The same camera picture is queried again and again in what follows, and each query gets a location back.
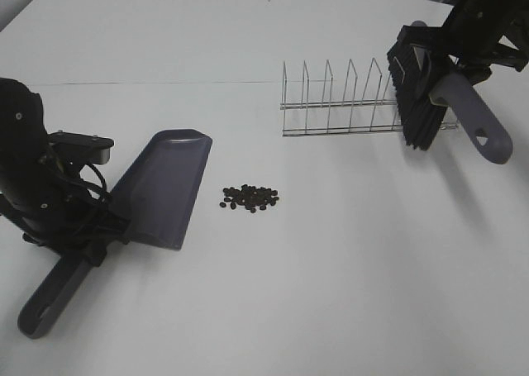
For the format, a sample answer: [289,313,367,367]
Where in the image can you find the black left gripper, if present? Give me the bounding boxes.
[1,78,131,264]

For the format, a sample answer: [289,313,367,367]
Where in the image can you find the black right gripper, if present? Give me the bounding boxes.
[397,0,528,83]

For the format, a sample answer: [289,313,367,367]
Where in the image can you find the purple brush black bristles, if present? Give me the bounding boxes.
[387,41,513,164]

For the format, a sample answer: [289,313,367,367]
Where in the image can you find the purple plastic dustpan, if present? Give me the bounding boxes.
[17,129,212,339]

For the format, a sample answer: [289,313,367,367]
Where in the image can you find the pile of coffee beans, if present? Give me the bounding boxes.
[219,184,280,213]

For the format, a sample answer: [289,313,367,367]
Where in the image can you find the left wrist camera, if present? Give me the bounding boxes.
[48,131,114,165]

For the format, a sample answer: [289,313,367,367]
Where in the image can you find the chrome wire dish rack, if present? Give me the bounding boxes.
[279,58,460,138]

